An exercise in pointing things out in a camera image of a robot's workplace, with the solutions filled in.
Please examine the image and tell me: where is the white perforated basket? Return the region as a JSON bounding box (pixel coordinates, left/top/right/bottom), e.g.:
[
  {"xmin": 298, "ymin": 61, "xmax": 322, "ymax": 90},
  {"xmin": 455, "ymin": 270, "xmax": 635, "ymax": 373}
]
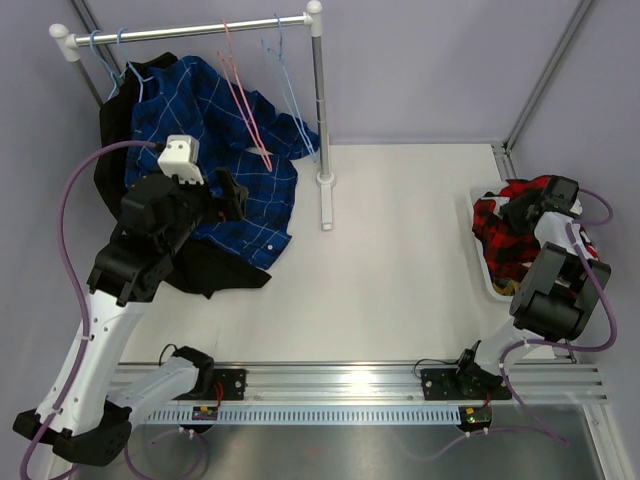
[{"xmin": 467, "ymin": 181, "xmax": 512, "ymax": 304}]

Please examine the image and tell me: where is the aluminium mounting rail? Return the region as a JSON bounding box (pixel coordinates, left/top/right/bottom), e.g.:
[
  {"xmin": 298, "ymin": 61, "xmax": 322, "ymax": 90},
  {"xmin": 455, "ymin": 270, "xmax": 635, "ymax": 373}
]
[{"xmin": 112, "ymin": 362, "xmax": 609, "ymax": 406}]

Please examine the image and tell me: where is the pink wire hanger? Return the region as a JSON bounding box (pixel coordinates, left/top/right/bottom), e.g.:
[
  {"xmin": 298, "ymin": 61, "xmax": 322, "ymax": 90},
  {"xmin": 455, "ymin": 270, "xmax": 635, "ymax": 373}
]
[{"xmin": 217, "ymin": 19, "xmax": 273, "ymax": 173}]

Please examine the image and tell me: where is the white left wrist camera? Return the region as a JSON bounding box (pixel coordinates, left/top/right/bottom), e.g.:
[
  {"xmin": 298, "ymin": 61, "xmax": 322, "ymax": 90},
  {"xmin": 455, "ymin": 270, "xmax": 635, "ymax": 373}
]
[{"xmin": 157, "ymin": 135, "xmax": 205, "ymax": 185}]

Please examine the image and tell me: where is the yellow plaid shirt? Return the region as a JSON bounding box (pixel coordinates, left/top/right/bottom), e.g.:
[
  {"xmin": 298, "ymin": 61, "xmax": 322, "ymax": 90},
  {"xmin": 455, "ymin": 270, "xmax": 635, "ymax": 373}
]
[{"xmin": 492, "ymin": 279, "xmax": 520, "ymax": 297}]

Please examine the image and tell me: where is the metal clothes rack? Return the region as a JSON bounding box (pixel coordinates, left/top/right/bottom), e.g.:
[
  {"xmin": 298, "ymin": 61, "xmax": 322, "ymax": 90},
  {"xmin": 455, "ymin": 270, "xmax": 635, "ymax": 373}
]
[{"xmin": 49, "ymin": 1, "xmax": 335, "ymax": 231}]

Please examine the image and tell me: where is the blue hanger on rack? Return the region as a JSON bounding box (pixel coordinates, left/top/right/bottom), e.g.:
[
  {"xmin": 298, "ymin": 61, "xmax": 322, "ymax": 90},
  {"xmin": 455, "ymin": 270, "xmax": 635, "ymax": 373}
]
[
  {"xmin": 89, "ymin": 29, "xmax": 121, "ymax": 100},
  {"xmin": 116, "ymin": 27, "xmax": 152, "ymax": 103}
]

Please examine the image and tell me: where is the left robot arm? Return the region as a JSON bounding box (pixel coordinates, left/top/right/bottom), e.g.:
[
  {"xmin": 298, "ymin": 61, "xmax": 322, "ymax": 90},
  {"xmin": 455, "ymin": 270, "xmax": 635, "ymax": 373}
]
[{"xmin": 13, "ymin": 167, "xmax": 248, "ymax": 466}]

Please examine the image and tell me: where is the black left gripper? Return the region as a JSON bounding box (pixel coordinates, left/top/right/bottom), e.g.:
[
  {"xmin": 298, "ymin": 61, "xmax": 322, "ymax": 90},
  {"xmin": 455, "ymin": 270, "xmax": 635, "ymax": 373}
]
[{"xmin": 159, "ymin": 167, "xmax": 247, "ymax": 257}]

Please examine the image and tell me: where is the light blue wire hanger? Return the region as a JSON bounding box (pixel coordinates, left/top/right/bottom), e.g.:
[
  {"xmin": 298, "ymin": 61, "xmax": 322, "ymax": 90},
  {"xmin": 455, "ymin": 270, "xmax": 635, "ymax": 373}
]
[{"xmin": 261, "ymin": 14, "xmax": 318, "ymax": 163}]

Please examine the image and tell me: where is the white slotted cable duct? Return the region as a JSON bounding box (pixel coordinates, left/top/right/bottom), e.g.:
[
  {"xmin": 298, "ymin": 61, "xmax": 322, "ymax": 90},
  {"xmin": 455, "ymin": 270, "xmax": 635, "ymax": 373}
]
[{"xmin": 146, "ymin": 404, "xmax": 461, "ymax": 426}]

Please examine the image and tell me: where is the black garment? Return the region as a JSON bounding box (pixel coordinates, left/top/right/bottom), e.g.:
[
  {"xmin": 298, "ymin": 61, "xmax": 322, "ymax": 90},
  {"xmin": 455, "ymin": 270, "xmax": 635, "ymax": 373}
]
[{"xmin": 88, "ymin": 73, "xmax": 271, "ymax": 303}]

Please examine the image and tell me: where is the blue plaid shirt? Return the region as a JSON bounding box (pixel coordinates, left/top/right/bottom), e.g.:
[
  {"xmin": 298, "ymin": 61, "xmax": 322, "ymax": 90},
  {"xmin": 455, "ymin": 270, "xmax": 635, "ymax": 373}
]
[{"xmin": 131, "ymin": 56, "xmax": 307, "ymax": 270}]

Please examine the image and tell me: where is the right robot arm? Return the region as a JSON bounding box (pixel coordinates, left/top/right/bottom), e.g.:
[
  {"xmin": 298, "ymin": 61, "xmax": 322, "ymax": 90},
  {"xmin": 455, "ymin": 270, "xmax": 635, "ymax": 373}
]
[{"xmin": 452, "ymin": 175, "xmax": 612, "ymax": 399}]

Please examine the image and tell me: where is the red black checked shirt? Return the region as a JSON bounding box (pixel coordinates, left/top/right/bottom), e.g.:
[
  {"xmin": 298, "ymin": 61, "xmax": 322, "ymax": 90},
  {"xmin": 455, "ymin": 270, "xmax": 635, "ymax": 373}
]
[{"xmin": 472, "ymin": 187, "xmax": 579, "ymax": 284}]

